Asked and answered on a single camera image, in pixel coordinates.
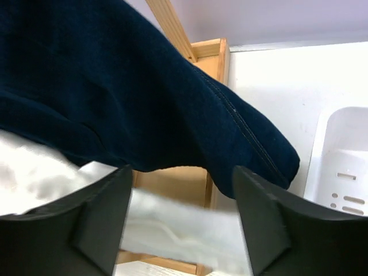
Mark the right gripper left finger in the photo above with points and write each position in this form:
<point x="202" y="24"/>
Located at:
<point x="78" y="234"/>

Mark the white pleated skirt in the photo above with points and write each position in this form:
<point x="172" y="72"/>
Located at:
<point x="33" y="175"/>

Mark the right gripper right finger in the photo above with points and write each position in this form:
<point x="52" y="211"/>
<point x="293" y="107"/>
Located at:
<point x="288" y="235"/>

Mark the dark blue denim garment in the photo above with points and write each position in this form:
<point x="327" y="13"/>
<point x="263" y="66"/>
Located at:
<point x="98" y="82"/>

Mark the white plastic basket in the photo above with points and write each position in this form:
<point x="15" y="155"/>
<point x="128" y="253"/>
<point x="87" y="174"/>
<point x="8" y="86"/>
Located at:
<point x="337" y="174"/>

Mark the wooden clothes rack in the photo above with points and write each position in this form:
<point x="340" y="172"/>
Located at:
<point x="189" y="184"/>

